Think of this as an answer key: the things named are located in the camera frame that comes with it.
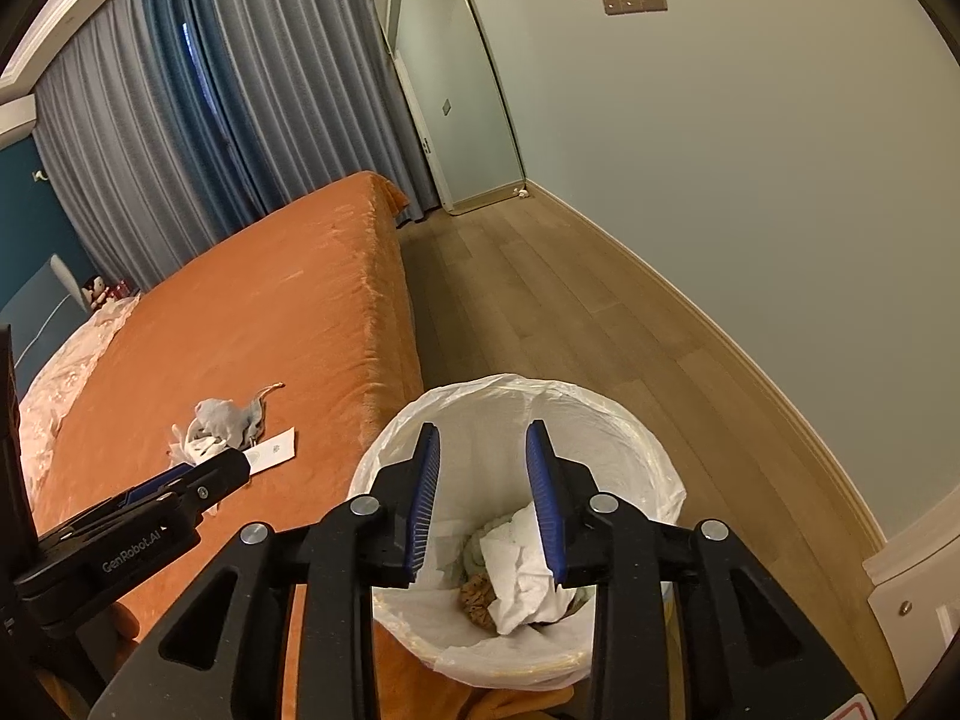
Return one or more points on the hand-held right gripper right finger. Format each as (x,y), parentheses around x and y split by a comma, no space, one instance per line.
(541,510)

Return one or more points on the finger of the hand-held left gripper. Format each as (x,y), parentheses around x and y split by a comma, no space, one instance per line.
(161,481)
(217,480)

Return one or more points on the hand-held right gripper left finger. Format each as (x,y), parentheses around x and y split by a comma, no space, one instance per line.
(424,510)

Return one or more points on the small white tissue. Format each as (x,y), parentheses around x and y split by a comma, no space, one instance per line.
(187,450)

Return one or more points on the white paper slip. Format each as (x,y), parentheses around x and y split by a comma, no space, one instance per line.
(274,454)

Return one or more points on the large white tissue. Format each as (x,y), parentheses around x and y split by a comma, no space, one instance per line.
(517,570)

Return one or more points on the mint green fluffy headband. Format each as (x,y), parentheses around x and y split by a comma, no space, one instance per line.
(474,551)

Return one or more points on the bin with white plastic liner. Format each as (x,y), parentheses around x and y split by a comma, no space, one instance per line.
(600,420)

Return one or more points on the pink embroidered quilt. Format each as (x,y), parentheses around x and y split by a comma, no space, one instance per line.
(67,382)

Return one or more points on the bed with orange plush blanket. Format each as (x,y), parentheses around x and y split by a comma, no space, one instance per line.
(300,300)

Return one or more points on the small doll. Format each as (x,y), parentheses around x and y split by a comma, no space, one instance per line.
(97,289)

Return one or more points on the blue padded headboard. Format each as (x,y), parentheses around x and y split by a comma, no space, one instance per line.
(30,322)

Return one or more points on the white cabinet with knob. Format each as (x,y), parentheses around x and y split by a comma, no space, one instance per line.
(915,585)

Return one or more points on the grey and blue curtain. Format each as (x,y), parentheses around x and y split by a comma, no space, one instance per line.
(262,90)

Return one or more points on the tall gold-framed mirror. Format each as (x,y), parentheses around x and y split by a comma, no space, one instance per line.
(457,90)

